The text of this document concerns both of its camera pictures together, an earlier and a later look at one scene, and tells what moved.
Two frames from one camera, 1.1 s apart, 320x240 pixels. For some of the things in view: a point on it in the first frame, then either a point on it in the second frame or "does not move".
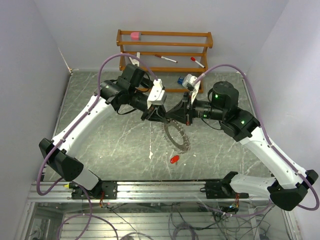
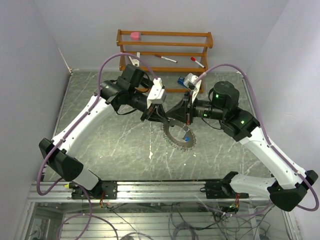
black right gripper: x=184 y=114 does not move
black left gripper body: x=149 y=114 does not move
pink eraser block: x=135 y=36 does not move
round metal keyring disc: x=182 y=149 → x=190 y=144
